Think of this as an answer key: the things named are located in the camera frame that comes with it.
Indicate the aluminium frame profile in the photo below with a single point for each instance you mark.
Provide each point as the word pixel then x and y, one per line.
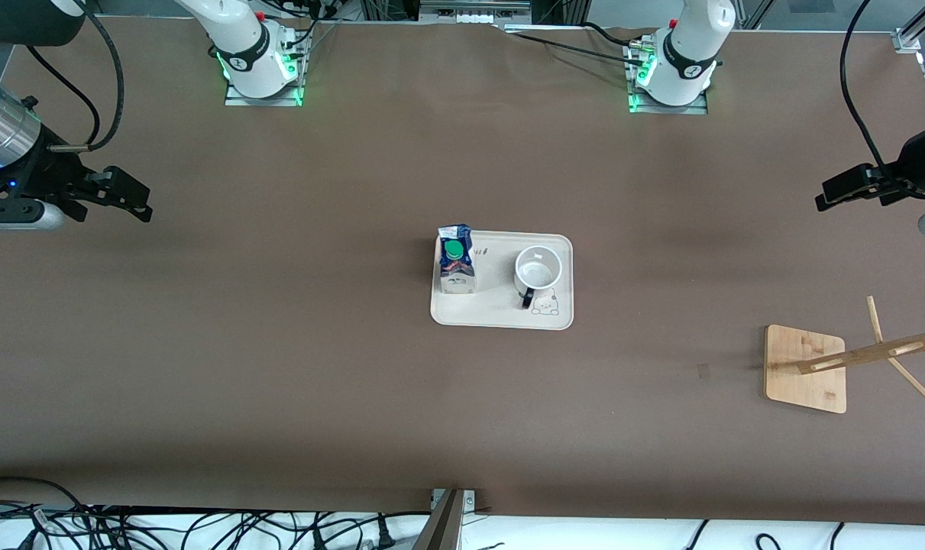
pixel 916 27

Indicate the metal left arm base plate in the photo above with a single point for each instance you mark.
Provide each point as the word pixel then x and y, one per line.
pixel 699 109

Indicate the cream rabbit print tray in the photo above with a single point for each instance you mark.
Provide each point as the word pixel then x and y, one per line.
pixel 500 305

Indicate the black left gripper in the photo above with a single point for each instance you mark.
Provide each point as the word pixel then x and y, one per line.
pixel 914 161

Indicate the wooden cup rack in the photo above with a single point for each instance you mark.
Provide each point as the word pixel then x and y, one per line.
pixel 806 367

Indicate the black power plug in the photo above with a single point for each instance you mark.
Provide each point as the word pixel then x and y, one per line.
pixel 384 535

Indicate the blue milk carton green cap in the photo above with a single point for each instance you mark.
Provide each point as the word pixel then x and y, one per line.
pixel 457 261

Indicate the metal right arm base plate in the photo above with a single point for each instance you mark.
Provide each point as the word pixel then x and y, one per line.
pixel 237 101

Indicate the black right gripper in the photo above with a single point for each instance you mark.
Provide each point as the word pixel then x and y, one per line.
pixel 40 169

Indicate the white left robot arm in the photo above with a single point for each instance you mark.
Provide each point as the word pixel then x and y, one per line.
pixel 691 46

